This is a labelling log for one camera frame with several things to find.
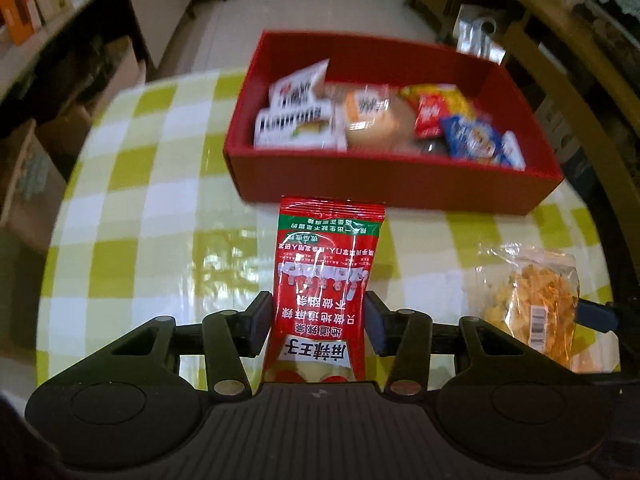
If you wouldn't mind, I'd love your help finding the yellow snack packet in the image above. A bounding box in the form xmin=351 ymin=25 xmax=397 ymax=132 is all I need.
xmin=399 ymin=83 xmax=476 ymax=121

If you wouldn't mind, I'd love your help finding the round bun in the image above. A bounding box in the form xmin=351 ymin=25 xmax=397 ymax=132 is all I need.
xmin=332 ymin=84 xmax=418 ymax=153

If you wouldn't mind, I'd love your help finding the small red snack packet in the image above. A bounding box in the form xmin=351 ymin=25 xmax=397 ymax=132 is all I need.
xmin=414 ymin=94 xmax=456 ymax=138

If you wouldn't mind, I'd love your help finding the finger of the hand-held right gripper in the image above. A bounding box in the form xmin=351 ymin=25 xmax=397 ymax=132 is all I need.
xmin=575 ymin=299 xmax=627 ymax=335

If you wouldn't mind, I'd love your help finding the orange carton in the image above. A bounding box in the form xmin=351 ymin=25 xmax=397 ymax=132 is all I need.
xmin=0 ymin=0 xmax=43 ymax=46

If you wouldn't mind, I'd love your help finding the silver foil bag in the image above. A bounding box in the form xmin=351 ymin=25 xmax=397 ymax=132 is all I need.
xmin=455 ymin=4 xmax=507 ymax=66

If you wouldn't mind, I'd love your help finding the grey low cabinet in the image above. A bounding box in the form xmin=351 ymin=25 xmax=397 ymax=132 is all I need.
xmin=0 ymin=0 xmax=194 ymax=126

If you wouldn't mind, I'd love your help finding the green checked tablecloth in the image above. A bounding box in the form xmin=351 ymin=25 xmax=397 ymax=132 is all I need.
xmin=37 ymin=72 xmax=623 ymax=396

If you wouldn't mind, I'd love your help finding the open cardboard box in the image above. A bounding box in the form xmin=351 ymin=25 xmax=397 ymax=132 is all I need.
xmin=35 ymin=35 xmax=148 ymax=163

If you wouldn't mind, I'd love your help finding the cardboard box with teal tape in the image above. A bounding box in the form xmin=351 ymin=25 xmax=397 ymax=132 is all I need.
xmin=0 ymin=120 xmax=68 ymax=256

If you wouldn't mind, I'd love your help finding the blue biscuit packet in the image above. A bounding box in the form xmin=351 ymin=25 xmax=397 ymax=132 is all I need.
xmin=440 ymin=114 xmax=527 ymax=171

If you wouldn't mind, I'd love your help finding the red spicy strip packet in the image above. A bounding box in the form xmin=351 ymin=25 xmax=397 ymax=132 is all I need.
xmin=261 ymin=196 xmax=386 ymax=383

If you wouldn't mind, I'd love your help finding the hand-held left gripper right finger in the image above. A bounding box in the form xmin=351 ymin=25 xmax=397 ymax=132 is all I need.
xmin=364 ymin=290 xmax=538 ymax=402

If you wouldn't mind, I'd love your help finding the white packet with green print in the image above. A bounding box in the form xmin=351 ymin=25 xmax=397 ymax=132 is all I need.
xmin=253 ymin=101 xmax=348 ymax=151

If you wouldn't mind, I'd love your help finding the white packet with red print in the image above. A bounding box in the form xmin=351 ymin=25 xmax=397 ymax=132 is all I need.
xmin=268 ymin=58 xmax=331 ymax=109

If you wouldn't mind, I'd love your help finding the red cardboard box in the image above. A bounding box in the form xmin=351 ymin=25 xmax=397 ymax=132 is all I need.
xmin=223 ymin=30 xmax=565 ymax=217

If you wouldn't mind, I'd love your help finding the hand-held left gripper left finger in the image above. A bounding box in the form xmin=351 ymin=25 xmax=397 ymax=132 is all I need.
xmin=102 ymin=290 xmax=274 ymax=402

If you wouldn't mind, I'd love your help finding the clear packet of orange crisps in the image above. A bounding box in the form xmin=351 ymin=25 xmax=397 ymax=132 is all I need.
xmin=472 ymin=242 xmax=581 ymax=373

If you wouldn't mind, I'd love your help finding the curved wooden chair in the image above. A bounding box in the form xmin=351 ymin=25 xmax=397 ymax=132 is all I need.
xmin=500 ymin=10 xmax=626 ymax=221

